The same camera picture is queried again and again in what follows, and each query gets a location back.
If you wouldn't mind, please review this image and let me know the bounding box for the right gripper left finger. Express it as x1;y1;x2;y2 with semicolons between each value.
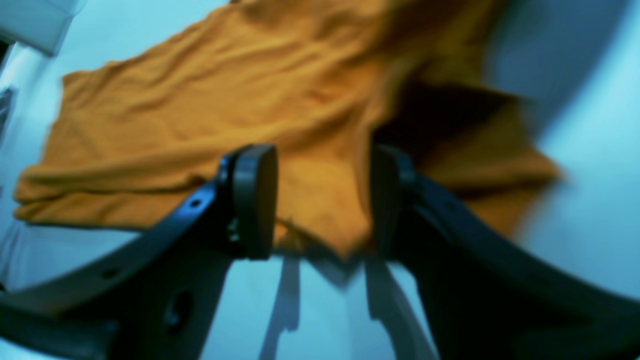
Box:
1;144;278;360

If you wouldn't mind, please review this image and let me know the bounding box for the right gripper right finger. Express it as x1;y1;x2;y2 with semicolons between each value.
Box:
370;145;640;360

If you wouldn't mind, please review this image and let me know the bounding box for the orange t-shirt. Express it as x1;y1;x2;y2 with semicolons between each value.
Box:
13;0;559;256

